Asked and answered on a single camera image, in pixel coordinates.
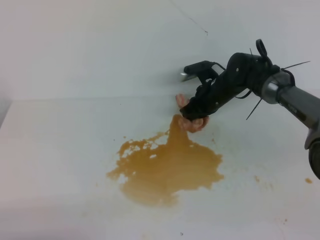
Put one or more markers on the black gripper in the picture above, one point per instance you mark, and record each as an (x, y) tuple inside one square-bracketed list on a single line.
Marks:
[(243, 71)]

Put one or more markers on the pink coffee-stained rag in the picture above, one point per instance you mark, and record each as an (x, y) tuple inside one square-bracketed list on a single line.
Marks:
[(185, 124)]

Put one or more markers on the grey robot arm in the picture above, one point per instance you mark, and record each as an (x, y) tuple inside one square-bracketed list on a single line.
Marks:
[(269, 82)]

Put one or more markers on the brown coffee stain puddle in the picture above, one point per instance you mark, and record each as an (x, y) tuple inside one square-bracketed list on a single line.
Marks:
[(157, 168)]

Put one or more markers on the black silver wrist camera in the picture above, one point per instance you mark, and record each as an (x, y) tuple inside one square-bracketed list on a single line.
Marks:
[(202, 70)]

